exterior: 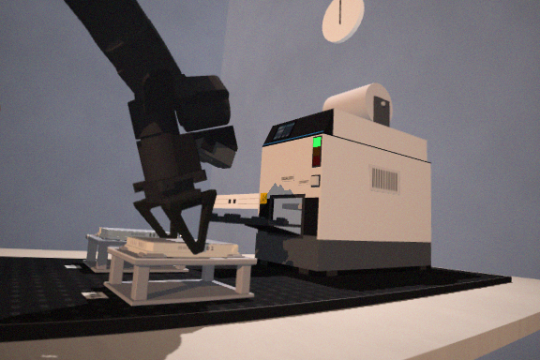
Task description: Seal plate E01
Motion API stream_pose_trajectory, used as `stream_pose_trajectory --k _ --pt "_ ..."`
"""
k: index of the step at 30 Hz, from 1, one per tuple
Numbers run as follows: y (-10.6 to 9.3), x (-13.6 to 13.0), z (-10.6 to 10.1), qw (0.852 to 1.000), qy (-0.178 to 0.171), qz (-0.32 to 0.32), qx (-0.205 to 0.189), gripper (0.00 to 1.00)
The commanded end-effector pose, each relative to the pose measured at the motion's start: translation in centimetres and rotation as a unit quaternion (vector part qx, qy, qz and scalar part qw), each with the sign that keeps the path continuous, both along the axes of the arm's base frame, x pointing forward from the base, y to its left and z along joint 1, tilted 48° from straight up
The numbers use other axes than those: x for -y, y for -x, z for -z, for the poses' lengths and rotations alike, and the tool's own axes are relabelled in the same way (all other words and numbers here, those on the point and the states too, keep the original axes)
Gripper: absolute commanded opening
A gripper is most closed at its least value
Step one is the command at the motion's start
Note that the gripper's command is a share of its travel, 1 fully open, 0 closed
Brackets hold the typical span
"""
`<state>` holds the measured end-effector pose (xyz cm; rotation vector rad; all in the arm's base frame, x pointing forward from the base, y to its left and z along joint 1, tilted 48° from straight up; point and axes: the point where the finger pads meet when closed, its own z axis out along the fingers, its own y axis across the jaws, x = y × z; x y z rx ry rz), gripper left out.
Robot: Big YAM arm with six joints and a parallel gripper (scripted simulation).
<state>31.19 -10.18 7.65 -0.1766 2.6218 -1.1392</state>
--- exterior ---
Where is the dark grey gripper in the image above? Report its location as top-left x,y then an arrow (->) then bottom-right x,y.
133,131 -> 217,255

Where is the white roll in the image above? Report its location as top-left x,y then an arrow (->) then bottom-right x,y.
322,82 -> 393,121

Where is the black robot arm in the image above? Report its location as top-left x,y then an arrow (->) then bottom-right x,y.
64,0 -> 238,175

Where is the white multiwell plate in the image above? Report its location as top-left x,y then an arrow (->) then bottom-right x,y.
97,228 -> 160,240

